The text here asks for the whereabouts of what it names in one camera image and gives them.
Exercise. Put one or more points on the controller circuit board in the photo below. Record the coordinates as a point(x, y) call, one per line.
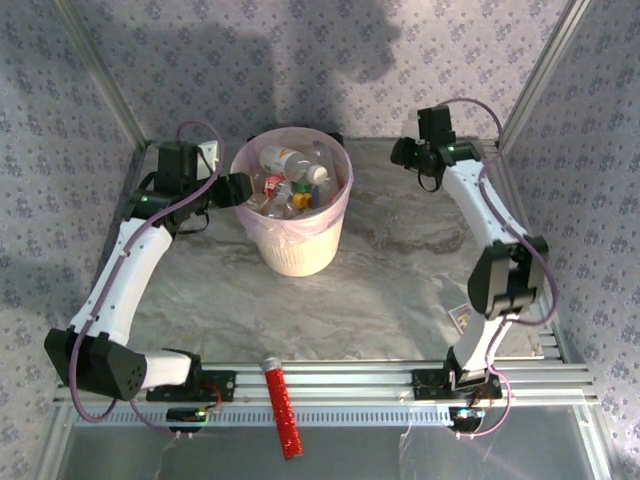
point(466, 416)
point(186, 415)

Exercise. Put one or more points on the aluminium front frame rail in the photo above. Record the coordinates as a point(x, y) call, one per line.
point(340, 380)

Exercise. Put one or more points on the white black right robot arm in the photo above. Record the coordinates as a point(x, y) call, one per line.
point(505, 280)

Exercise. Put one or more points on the red glitter tube silver cap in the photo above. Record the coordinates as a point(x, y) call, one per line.
point(281, 400)

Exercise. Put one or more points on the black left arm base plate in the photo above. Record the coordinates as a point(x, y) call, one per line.
point(220, 385)

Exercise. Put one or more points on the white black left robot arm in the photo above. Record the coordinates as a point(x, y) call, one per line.
point(125, 280)

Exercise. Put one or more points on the pink translucent bin liner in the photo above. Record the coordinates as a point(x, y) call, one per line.
point(340, 210)

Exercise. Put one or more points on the cream ribbed plastic bin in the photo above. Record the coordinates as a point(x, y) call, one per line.
point(305, 255)

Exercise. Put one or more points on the white bottle orange logo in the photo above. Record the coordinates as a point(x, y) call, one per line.
point(287, 159)

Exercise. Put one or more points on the small colourful card box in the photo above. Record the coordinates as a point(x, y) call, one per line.
point(461, 316)

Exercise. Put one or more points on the right controller circuit board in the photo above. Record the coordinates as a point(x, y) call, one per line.
point(466, 416)

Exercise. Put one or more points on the black hard case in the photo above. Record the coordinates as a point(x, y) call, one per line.
point(334, 136)

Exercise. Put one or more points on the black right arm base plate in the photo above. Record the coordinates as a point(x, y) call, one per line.
point(430, 384)

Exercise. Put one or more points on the aluminium frame post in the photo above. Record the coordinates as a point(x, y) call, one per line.
point(100, 70)
point(545, 70)

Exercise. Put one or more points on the left controller circuit board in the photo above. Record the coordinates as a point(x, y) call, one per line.
point(186, 415)

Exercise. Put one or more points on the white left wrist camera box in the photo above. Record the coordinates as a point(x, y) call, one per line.
point(207, 155)

